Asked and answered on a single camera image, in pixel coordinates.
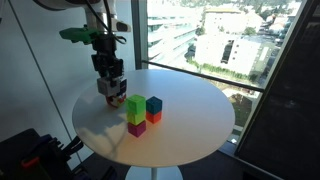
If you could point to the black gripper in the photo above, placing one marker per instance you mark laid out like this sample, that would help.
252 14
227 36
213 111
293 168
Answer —
104 60

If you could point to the grey block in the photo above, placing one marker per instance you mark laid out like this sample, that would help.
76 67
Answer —
108 87

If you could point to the bright green block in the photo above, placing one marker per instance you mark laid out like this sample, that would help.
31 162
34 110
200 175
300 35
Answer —
136 104

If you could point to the yellow-green block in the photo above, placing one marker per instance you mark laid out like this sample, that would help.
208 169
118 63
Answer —
135 118

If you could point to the magenta block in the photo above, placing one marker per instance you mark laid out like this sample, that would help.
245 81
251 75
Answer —
137 130

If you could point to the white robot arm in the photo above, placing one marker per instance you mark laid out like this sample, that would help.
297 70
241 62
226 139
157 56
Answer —
100 15

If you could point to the teal blue block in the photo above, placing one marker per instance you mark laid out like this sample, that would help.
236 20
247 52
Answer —
154 105

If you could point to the orange block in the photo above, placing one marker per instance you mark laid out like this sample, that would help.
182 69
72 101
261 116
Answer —
153 118

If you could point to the black checkered middle cube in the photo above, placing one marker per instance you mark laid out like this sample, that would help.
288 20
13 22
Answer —
123 86

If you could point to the orange red bottom cube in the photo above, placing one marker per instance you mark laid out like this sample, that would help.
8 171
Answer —
116 101

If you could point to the grey window handrail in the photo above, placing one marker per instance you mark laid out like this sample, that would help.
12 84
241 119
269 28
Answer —
261 90

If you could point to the black equipment with orange clamp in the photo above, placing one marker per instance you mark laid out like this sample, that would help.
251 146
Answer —
29 156

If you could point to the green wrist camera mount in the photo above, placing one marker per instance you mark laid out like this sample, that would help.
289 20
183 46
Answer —
85 35

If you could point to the white round table pedestal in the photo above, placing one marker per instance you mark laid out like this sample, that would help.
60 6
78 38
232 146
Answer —
163 173

